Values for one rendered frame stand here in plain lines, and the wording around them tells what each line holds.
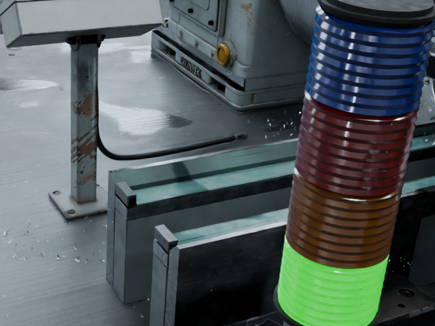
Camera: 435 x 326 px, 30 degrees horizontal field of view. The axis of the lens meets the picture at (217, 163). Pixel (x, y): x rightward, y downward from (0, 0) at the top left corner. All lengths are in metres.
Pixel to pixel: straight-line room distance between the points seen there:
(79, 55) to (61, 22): 0.06
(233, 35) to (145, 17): 0.41
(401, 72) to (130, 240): 0.48
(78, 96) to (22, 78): 0.49
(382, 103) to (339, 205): 0.06
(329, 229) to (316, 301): 0.05
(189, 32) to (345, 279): 1.05
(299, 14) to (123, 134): 0.32
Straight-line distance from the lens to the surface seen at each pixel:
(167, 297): 0.76
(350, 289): 0.46
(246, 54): 1.31
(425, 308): 0.82
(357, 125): 0.41
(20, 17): 0.90
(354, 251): 0.44
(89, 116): 0.98
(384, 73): 0.40
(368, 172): 0.42
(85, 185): 1.02
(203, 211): 0.85
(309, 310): 0.47
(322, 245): 0.44
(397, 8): 0.40
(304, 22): 1.20
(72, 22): 0.92
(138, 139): 1.22
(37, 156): 1.17
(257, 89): 1.34
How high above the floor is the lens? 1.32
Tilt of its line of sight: 26 degrees down
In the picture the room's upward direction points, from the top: 5 degrees clockwise
